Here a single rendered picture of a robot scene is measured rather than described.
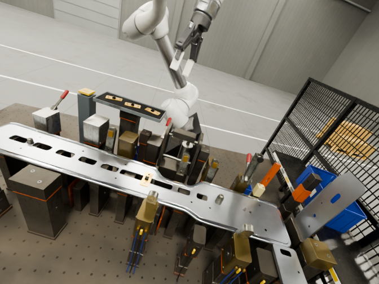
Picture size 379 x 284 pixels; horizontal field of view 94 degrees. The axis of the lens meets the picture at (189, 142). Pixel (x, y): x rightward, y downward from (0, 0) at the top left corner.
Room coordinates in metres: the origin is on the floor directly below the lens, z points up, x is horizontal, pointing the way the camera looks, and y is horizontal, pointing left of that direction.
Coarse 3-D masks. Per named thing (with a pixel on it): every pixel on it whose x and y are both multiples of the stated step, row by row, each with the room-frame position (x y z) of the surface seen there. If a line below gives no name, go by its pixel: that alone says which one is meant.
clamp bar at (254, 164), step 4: (256, 152) 0.75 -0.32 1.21; (256, 156) 0.73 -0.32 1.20; (260, 156) 0.74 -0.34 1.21; (252, 160) 0.74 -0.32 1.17; (256, 160) 0.74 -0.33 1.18; (260, 160) 0.71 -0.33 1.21; (252, 164) 0.72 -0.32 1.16; (256, 164) 0.74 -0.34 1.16; (248, 168) 0.73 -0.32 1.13; (252, 168) 0.73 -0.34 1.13; (256, 168) 0.72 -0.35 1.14; (248, 172) 0.72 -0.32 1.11; (252, 172) 0.73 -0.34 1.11; (244, 176) 0.72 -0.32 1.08; (252, 176) 0.72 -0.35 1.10; (248, 180) 0.72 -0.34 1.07
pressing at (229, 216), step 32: (0, 128) 0.55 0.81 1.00; (32, 128) 0.62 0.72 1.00; (32, 160) 0.46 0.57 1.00; (64, 160) 0.51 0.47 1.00; (96, 160) 0.57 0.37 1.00; (128, 160) 0.63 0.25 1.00; (128, 192) 0.47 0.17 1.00; (160, 192) 0.52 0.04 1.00; (192, 192) 0.58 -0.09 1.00; (224, 192) 0.65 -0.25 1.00; (224, 224) 0.47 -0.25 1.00; (256, 224) 0.53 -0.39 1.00
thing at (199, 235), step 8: (192, 232) 0.41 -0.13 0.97; (200, 232) 0.41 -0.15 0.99; (192, 240) 0.37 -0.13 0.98; (200, 240) 0.38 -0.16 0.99; (184, 248) 0.42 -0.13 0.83; (192, 248) 0.37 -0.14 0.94; (200, 248) 0.37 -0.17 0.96; (184, 256) 0.38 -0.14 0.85; (192, 256) 0.37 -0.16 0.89; (176, 264) 0.40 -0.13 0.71; (184, 264) 0.36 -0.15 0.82; (176, 272) 0.37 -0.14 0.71; (184, 272) 0.37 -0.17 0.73; (176, 280) 0.35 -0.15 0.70
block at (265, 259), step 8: (256, 248) 0.43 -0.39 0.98; (256, 256) 0.41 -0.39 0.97; (264, 256) 0.41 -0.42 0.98; (272, 256) 0.42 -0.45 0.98; (256, 264) 0.38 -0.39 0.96; (264, 264) 0.38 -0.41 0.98; (272, 264) 0.39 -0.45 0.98; (248, 272) 0.38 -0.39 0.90; (256, 272) 0.36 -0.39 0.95; (264, 272) 0.35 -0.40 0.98; (272, 272) 0.36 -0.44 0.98; (240, 280) 0.38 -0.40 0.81; (248, 280) 0.36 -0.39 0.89; (256, 280) 0.35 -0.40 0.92; (264, 280) 0.35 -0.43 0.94; (272, 280) 0.35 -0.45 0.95
